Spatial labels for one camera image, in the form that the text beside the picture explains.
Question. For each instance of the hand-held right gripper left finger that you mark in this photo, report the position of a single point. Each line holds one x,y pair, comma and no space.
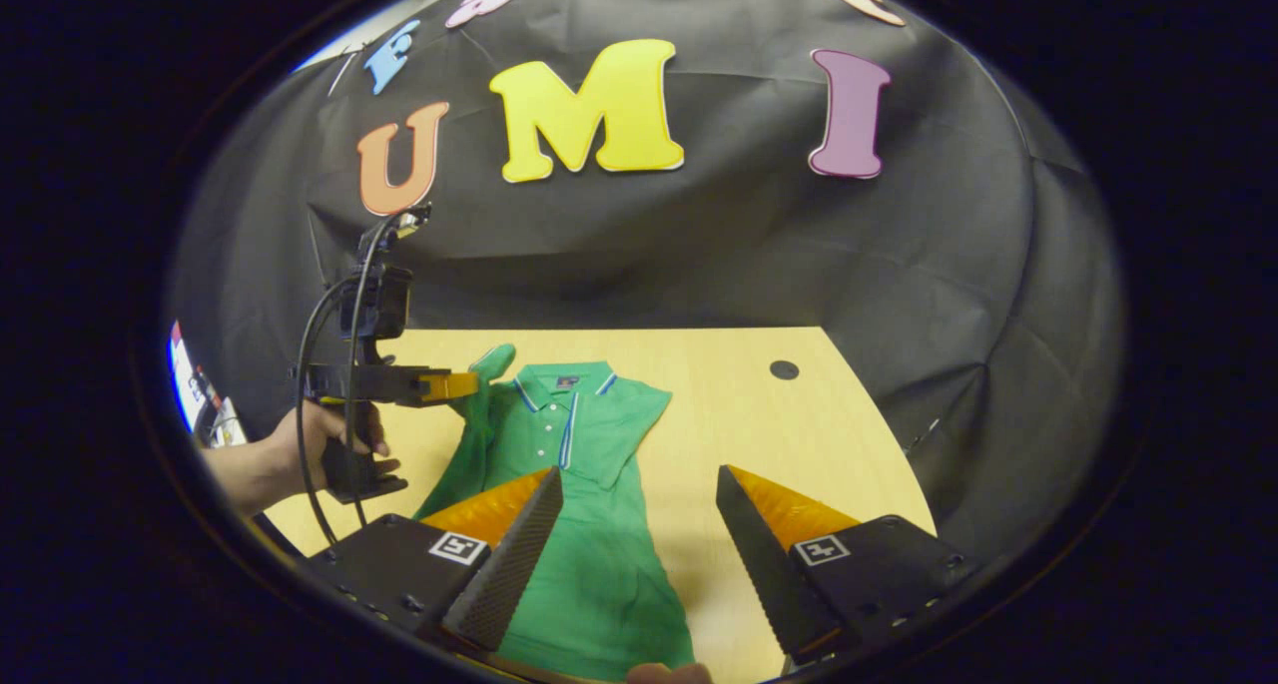
509,574

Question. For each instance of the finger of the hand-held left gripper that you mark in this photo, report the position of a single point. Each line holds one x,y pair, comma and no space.
369,384

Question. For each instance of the green T-shirt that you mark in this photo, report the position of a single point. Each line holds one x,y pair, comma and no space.
599,584

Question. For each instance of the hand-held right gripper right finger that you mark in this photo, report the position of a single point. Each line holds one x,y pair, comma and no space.
764,574

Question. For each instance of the black backdrop cloth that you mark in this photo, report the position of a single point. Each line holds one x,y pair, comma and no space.
749,255

